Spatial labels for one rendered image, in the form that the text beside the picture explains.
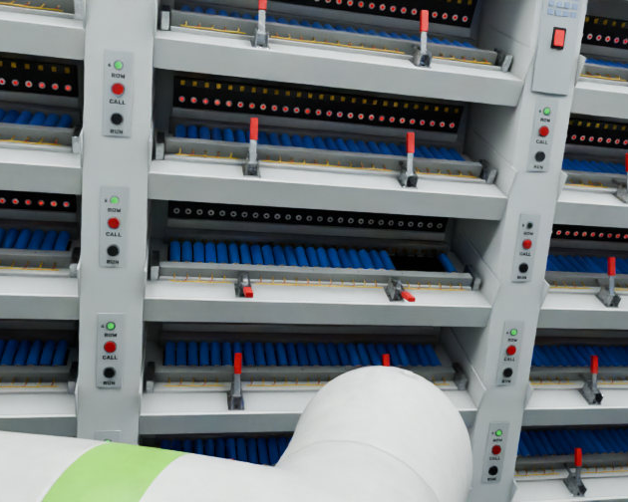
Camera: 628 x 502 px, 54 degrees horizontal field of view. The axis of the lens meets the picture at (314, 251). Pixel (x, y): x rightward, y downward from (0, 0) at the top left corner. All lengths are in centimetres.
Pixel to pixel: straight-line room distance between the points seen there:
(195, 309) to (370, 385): 64
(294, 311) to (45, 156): 46
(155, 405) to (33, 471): 77
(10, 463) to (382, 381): 22
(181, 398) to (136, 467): 80
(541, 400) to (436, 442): 93
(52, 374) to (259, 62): 61
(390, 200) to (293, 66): 27
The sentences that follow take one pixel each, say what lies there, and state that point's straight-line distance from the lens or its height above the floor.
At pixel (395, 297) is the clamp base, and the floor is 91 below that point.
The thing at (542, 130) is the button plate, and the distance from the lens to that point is 115.
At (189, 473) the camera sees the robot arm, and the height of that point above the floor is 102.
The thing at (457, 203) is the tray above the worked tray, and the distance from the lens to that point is 110.
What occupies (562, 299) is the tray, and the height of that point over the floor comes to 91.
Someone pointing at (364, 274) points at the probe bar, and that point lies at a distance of 110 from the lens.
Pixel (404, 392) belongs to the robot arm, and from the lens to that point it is 41.
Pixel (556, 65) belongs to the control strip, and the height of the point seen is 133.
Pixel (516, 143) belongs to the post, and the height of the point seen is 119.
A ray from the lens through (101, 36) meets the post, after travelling 99.
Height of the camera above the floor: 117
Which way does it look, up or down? 10 degrees down
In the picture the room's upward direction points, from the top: 5 degrees clockwise
